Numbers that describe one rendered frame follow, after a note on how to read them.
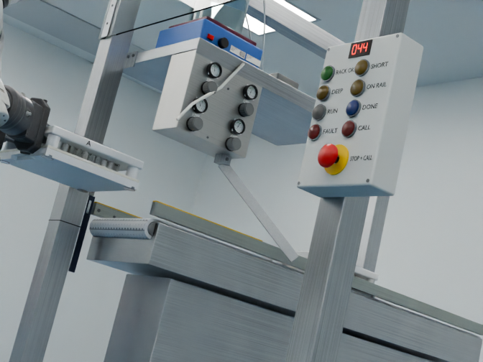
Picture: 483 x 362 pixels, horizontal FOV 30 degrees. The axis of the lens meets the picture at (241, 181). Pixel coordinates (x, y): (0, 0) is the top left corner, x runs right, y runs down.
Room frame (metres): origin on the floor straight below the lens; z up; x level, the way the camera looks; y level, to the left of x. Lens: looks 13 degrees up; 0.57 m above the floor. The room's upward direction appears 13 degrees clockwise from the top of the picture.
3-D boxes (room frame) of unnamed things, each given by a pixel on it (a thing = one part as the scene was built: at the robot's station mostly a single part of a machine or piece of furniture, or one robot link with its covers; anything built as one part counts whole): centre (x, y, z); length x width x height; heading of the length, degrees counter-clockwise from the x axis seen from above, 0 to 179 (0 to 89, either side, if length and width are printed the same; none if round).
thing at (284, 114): (2.36, 0.05, 1.33); 0.62 x 0.38 x 0.04; 128
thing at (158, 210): (2.47, -0.34, 0.93); 1.32 x 0.02 x 0.03; 128
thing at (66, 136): (2.07, 0.40, 1.02); 0.25 x 0.24 x 0.02; 38
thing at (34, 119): (1.86, 0.48, 1.01); 0.12 x 0.10 x 0.13; 160
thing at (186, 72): (2.13, 0.12, 1.22); 0.22 x 0.11 x 0.20; 128
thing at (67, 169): (2.07, 0.40, 0.97); 0.24 x 0.24 x 0.02; 38
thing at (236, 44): (2.21, 0.16, 1.39); 0.21 x 0.20 x 0.09; 38
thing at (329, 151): (1.41, -0.14, 0.96); 0.04 x 0.04 x 0.04; 38
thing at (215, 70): (2.06, 0.12, 1.29); 0.04 x 0.01 x 0.04; 128
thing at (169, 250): (2.58, -0.26, 0.85); 1.30 x 0.29 x 0.10; 128
